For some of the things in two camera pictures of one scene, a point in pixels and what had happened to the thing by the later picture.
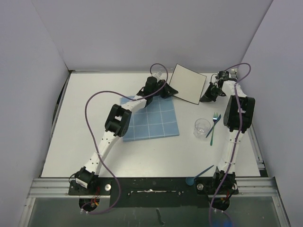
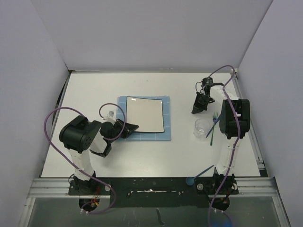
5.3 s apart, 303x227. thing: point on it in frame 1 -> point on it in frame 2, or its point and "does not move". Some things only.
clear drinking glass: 202,127 does not move
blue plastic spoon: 190,180 does not move
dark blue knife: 218,117 does not move
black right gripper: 207,97 -> 198,108
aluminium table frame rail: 264,187 does not move
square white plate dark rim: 188,83 -> 147,113
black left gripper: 168,91 -> 128,128
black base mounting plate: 154,192 does not move
